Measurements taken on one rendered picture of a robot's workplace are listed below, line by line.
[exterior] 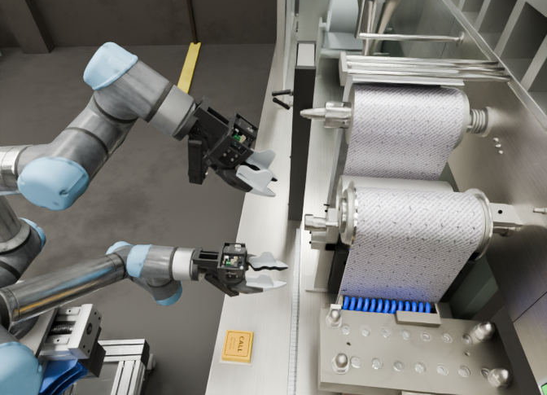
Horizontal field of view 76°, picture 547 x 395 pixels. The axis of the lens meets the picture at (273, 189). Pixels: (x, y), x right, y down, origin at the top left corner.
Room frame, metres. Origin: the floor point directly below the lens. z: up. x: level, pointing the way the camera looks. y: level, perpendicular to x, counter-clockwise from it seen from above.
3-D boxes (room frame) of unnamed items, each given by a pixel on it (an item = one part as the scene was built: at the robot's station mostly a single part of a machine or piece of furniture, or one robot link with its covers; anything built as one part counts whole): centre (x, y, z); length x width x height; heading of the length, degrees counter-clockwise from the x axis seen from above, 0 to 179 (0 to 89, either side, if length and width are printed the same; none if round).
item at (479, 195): (0.46, -0.41, 1.25); 0.15 x 0.01 x 0.15; 175
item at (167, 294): (0.47, 0.29, 1.01); 0.11 x 0.08 x 0.11; 58
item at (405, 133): (0.60, -0.29, 1.16); 0.39 x 0.23 x 0.51; 175
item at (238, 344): (0.34, 0.09, 0.91); 0.07 x 0.07 x 0.02; 85
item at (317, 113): (0.74, -0.10, 1.34); 0.06 x 0.03 x 0.03; 85
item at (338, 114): (0.73, -0.16, 1.34); 0.06 x 0.06 x 0.06; 85
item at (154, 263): (0.46, 0.28, 1.11); 0.11 x 0.08 x 0.09; 85
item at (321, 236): (0.52, -0.12, 1.05); 0.06 x 0.05 x 0.31; 85
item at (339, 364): (0.26, -0.14, 1.05); 0.04 x 0.04 x 0.04
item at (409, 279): (0.41, -0.28, 1.11); 0.23 x 0.01 x 0.18; 85
